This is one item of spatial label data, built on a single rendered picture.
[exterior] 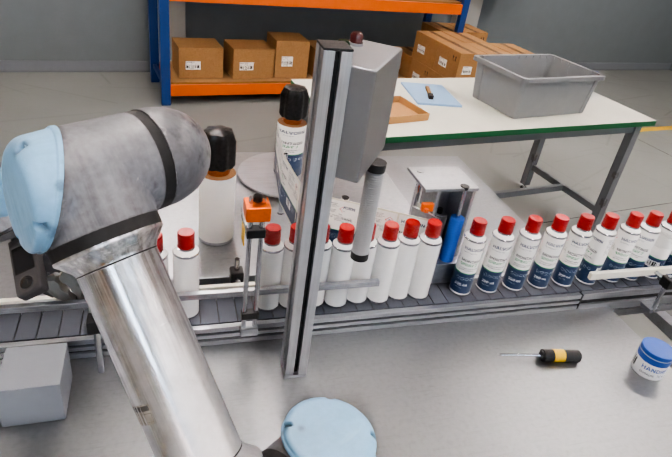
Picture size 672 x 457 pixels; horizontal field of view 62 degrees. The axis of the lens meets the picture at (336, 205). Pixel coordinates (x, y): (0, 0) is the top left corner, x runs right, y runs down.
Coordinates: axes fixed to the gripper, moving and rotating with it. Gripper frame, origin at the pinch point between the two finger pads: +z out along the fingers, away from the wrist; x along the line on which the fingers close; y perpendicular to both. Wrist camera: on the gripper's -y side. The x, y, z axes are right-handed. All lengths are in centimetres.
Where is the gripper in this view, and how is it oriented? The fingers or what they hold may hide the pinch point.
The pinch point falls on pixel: (79, 300)
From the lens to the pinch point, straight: 121.0
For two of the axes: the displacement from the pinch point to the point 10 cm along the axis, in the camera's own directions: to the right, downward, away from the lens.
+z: 3.6, 7.3, 5.8
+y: -2.7, -5.2, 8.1
